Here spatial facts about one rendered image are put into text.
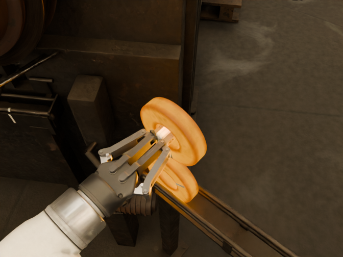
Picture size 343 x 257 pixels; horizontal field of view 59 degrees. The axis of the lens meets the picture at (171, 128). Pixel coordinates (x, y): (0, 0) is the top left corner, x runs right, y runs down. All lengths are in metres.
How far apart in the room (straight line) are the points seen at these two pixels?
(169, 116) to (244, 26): 1.97
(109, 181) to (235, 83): 1.54
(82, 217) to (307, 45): 2.14
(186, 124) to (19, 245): 0.31
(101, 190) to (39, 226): 0.10
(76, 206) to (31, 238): 0.07
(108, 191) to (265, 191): 1.16
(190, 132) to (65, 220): 0.25
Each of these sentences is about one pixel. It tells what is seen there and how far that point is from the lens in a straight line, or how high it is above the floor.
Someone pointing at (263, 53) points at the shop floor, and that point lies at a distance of 2.25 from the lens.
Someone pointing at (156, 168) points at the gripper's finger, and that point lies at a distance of 0.53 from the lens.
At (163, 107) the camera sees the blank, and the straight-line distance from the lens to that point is 0.54.
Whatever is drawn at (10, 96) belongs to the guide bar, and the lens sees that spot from 1.04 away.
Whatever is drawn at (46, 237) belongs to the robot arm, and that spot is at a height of 0.94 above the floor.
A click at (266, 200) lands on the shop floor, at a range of 1.57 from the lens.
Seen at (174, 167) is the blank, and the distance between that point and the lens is 0.69.
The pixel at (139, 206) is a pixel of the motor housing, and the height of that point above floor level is 0.51.
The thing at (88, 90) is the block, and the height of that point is 0.80.
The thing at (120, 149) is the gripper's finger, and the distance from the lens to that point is 0.57.
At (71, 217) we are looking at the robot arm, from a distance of 0.50.
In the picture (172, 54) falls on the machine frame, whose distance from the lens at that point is 0.79.
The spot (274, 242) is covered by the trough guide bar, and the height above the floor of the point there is 0.71.
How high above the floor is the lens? 1.38
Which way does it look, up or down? 54 degrees down
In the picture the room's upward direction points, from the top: straight up
